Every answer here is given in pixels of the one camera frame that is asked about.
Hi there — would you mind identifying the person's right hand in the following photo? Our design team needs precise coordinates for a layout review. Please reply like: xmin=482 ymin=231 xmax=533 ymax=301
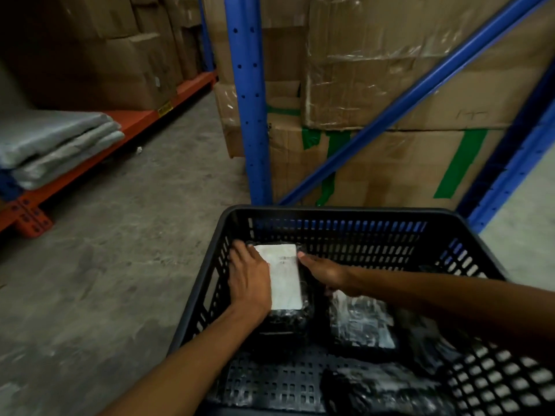
xmin=297 ymin=251 xmax=353 ymax=297

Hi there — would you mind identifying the person's left hand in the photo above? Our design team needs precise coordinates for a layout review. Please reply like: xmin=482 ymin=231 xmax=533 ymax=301
xmin=228 ymin=239 xmax=273 ymax=317

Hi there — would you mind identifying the black package with white label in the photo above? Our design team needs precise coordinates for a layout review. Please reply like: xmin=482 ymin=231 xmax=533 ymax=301
xmin=246 ymin=242 xmax=315 ymax=335

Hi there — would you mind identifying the person's left forearm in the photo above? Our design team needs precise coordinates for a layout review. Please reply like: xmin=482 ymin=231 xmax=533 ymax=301
xmin=99 ymin=304 xmax=273 ymax=416

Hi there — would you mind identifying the person's right forearm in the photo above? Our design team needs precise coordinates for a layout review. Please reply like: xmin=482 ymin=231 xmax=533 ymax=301
xmin=347 ymin=266 xmax=555 ymax=364

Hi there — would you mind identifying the black plastic-wrapped package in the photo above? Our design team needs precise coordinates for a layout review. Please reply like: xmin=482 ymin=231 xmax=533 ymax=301
xmin=395 ymin=308 xmax=467 ymax=377
xmin=326 ymin=290 xmax=399 ymax=362
xmin=320 ymin=367 xmax=454 ymax=416

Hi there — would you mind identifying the black plastic basket crate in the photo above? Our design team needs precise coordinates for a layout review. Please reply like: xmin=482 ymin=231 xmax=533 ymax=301
xmin=167 ymin=205 xmax=555 ymax=416

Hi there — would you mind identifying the cardboard box with green tape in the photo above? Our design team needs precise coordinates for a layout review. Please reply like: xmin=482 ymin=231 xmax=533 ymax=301
xmin=268 ymin=113 xmax=506 ymax=211

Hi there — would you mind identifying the orange rack shelf beam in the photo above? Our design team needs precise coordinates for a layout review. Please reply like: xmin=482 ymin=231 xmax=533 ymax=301
xmin=0 ymin=71 xmax=218 ymax=239

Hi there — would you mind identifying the blue diagonal rack brace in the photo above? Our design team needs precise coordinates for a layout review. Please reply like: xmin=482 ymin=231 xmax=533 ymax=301
xmin=277 ymin=0 xmax=552 ymax=207

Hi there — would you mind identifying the stack of plain cardboard boxes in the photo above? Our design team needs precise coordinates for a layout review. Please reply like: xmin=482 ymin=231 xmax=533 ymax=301
xmin=201 ymin=0 xmax=309 ymax=159

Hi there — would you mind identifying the large plastic-wrapped cardboard box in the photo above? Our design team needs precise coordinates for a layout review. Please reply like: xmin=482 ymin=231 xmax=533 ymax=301
xmin=303 ymin=0 xmax=555 ymax=131

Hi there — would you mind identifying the large brown cardboard box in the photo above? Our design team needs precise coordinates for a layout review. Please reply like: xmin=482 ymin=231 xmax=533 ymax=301
xmin=24 ymin=32 xmax=179 ymax=112

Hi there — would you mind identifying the blue rack upright post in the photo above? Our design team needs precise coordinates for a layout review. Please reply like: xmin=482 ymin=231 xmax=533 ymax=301
xmin=197 ymin=0 xmax=216 ymax=72
xmin=223 ymin=0 xmax=273 ymax=207
xmin=456 ymin=60 xmax=555 ymax=234

